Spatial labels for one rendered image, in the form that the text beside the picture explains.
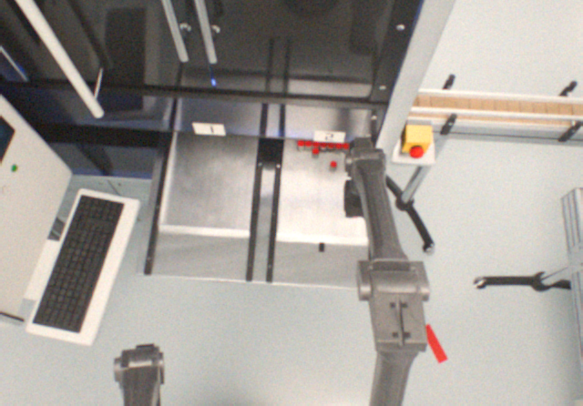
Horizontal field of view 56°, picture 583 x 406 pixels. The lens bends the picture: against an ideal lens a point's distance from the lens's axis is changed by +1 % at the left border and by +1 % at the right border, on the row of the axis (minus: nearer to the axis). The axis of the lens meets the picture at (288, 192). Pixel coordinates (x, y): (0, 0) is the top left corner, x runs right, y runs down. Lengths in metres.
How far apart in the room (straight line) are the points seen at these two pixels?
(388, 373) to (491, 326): 1.68
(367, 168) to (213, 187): 0.65
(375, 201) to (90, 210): 1.00
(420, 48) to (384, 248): 0.47
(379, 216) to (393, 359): 0.26
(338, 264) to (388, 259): 0.66
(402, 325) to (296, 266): 0.74
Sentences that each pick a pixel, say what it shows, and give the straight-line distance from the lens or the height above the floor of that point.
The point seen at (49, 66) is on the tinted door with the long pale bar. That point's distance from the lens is 1.48.
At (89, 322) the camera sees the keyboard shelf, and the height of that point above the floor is 0.80.
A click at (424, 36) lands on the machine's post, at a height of 1.48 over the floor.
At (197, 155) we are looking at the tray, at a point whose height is 0.88.
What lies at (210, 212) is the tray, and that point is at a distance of 1.62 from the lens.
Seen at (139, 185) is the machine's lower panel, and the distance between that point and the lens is 2.08.
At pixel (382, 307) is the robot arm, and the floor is 1.56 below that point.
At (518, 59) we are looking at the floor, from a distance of 3.16.
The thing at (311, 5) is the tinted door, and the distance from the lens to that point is 1.12.
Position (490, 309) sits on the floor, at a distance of 2.58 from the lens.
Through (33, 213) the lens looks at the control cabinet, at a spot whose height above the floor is 0.94.
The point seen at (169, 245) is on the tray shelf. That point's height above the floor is 0.88.
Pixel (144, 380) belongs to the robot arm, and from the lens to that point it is 1.02.
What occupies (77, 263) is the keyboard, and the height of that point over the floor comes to 0.83.
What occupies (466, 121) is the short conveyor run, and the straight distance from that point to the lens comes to 1.76.
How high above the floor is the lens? 2.40
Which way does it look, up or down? 69 degrees down
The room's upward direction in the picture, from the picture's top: straight up
